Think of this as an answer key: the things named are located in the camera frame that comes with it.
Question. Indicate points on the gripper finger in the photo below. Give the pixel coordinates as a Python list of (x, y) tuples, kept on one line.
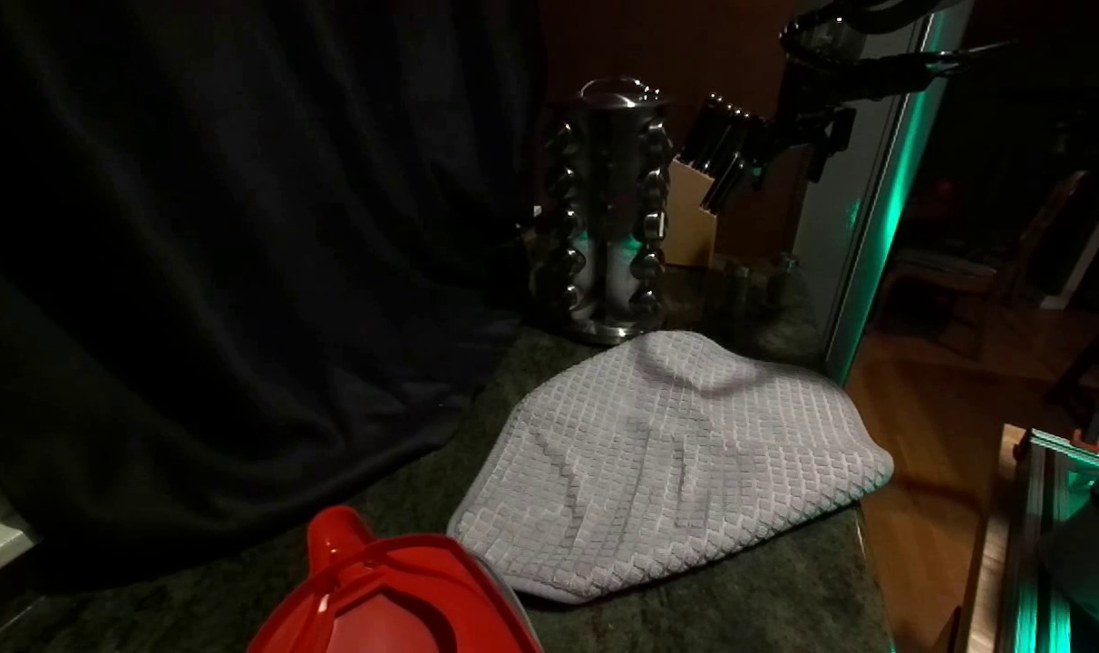
[(720, 121), (735, 180)]

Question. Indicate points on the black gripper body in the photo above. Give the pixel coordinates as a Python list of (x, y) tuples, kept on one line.
[(806, 121)]

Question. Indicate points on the dark-filled spice jar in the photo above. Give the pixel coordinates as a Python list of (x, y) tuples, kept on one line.
[(738, 293)]

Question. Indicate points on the silver rotating spice stand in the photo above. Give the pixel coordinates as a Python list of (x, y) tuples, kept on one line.
[(602, 218)]

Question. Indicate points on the spice jar with silver cap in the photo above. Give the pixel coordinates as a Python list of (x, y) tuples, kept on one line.
[(779, 282)]

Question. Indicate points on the wooden knife block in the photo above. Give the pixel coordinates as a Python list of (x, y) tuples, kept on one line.
[(690, 230)]

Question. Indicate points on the grey waffle cloth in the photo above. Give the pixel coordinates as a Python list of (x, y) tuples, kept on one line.
[(667, 472)]

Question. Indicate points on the black curtain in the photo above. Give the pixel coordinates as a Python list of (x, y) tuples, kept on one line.
[(208, 241)]

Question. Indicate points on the red plastic container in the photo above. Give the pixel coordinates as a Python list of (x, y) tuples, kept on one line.
[(389, 599)]

